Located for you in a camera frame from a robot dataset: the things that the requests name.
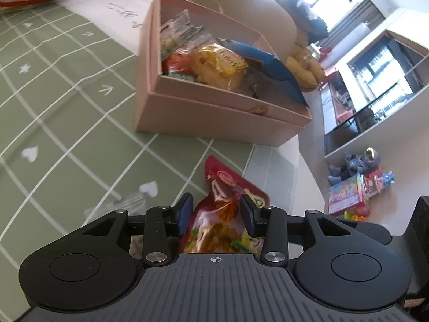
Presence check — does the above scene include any red yellow snack pouch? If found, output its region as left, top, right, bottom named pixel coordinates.
left=180, top=156, right=270, bottom=256

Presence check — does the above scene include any yellow plush toy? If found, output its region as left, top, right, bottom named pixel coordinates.
left=284, top=44, right=327, bottom=92

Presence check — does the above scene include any green grid tablecloth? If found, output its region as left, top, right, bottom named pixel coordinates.
left=1, top=4, right=296, bottom=321

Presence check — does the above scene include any red spicy snack packet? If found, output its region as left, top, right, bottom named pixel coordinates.
left=161, top=52, right=196, bottom=82

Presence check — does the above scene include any pink cardboard box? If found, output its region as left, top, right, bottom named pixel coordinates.
left=135, top=0, right=312, bottom=146

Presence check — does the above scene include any toy pile on floor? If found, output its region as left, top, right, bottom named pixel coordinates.
left=327, top=147, right=395, bottom=222

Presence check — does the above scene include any blue snack bag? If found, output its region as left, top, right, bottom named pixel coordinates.
left=220, top=39, right=309, bottom=108

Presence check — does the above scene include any dark brown snack packet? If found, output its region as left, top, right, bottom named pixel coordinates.
left=238, top=58, right=288, bottom=100

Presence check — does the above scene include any small green white candy packet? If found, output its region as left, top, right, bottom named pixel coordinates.
left=160, top=9, right=204, bottom=60

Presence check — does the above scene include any beige chair behind box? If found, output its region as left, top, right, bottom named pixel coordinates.
left=190, top=0, right=297, bottom=62

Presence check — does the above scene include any yellow cake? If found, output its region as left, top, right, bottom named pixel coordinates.
left=190, top=43, right=248, bottom=92

